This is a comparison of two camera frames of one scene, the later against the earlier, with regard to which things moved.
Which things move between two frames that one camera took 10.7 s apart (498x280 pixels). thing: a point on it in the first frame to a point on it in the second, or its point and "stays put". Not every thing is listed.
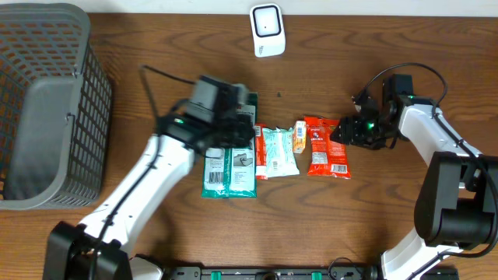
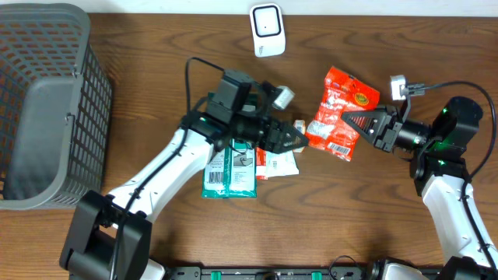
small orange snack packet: x=299 y=137 stays put
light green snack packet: x=280 y=153 stays put
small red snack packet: x=261 y=165 stays put
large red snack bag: x=326 y=157 to x=342 y=93
